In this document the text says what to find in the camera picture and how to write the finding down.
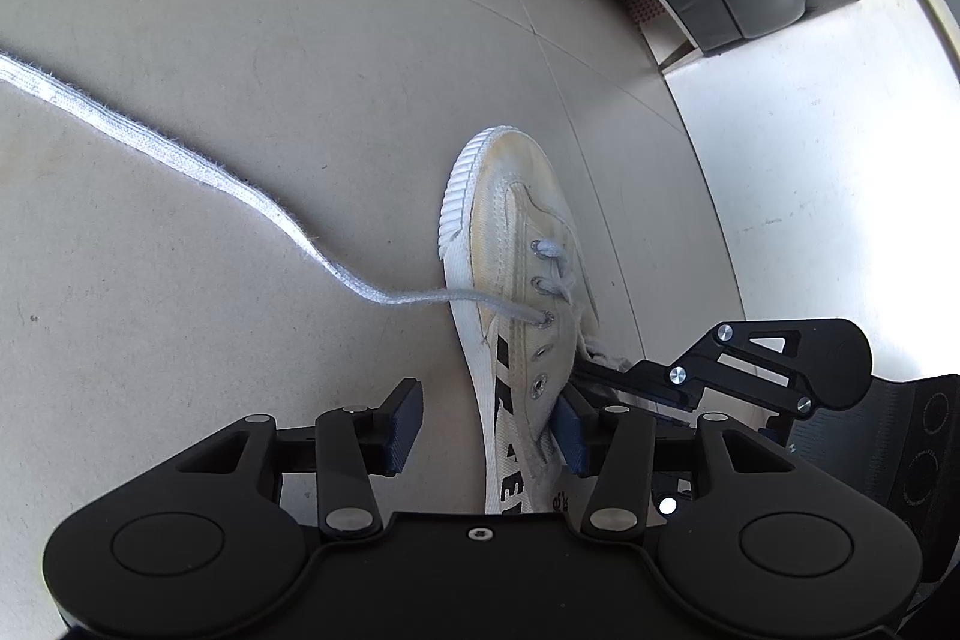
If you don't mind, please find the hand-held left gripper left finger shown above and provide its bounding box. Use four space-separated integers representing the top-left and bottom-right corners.
175 377 425 534

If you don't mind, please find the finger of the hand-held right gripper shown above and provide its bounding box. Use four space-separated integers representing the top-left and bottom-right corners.
574 320 827 421

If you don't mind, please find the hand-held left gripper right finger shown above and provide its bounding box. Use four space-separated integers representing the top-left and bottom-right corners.
552 383 797 534

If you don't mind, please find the white shoelace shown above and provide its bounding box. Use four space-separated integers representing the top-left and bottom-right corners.
0 51 625 375

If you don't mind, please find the white canvas shoe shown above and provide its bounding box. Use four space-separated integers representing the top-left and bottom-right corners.
436 124 638 517

